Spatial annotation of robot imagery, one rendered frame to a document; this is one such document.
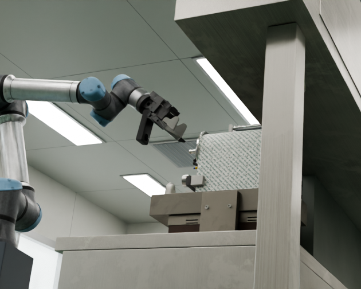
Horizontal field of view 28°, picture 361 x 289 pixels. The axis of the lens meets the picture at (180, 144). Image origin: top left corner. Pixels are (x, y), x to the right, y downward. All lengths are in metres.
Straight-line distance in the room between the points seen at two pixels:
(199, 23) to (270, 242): 0.44
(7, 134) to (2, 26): 2.42
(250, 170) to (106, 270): 0.52
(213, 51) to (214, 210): 0.55
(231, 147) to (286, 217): 1.00
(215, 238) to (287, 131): 0.62
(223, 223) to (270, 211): 0.65
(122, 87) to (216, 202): 0.73
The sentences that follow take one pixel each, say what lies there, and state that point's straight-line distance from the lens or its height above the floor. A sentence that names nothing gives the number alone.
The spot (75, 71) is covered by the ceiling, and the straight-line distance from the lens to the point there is 5.31.
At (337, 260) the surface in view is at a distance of 2.29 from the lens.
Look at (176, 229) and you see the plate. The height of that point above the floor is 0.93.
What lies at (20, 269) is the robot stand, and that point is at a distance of 2.29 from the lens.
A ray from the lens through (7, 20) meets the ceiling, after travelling 4.85.
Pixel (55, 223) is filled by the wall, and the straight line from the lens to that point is 7.68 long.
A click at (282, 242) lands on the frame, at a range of 1.20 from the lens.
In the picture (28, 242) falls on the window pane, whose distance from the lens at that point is 7.37.
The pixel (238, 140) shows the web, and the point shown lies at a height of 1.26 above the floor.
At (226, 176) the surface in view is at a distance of 2.16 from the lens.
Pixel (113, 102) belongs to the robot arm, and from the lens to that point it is 2.45.
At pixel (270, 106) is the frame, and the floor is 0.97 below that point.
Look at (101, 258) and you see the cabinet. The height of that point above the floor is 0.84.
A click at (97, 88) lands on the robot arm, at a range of 2.33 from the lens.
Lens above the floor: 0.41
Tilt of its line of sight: 22 degrees up
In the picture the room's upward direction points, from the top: 6 degrees clockwise
